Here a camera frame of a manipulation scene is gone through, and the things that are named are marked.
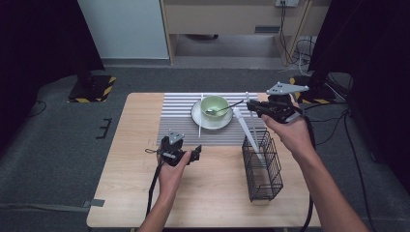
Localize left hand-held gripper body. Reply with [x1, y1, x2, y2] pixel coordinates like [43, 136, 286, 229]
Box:
[159, 130, 195, 167]

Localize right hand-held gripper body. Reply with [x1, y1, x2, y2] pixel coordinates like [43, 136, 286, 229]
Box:
[261, 81, 309, 125]

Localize black wire mesh basket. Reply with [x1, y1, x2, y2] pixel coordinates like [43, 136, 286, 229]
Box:
[241, 127, 284, 203]

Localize person's left hand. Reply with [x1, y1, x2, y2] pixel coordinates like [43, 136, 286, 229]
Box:
[157, 149, 192, 195]

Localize person's right hand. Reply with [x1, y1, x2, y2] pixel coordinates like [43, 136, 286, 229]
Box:
[260, 95, 316, 160]

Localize grey striped placemat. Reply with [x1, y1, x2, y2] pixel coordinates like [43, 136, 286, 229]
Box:
[157, 92, 266, 147]

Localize white long flat utensil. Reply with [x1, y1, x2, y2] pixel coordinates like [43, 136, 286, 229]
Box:
[232, 106, 267, 164]

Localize white plate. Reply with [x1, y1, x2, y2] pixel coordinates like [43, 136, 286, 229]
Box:
[190, 100, 234, 131]

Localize black stand base hazard stripes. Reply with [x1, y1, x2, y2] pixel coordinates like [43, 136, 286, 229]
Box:
[288, 75, 338, 105]
[68, 74, 117, 104]

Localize metal spoon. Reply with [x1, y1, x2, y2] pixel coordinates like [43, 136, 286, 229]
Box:
[205, 99, 245, 116]

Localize green bowl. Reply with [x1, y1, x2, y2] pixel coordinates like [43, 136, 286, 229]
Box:
[200, 95, 230, 122]

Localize beige wooden desk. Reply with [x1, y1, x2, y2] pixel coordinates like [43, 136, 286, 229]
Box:
[160, 0, 333, 67]

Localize grey tape strip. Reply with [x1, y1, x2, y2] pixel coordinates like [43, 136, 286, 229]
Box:
[81, 198, 106, 209]

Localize dark curtain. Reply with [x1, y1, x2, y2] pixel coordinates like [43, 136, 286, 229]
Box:
[307, 0, 410, 194]
[0, 0, 106, 153]

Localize white panel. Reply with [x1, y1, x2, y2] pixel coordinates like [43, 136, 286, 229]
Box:
[76, 0, 170, 60]

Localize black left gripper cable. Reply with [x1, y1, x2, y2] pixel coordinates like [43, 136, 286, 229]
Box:
[145, 159, 166, 218]

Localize white cable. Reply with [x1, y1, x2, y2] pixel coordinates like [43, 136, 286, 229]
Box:
[297, 38, 313, 77]

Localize black floor cable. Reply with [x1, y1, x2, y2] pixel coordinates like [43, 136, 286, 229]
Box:
[342, 109, 377, 232]
[309, 109, 352, 147]
[27, 100, 48, 119]

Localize black socket cable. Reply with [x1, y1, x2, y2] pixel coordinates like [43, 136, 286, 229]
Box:
[278, 1, 311, 66]

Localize white wall socket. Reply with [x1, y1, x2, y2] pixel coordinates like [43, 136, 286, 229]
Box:
[275, 0, 300, 8]

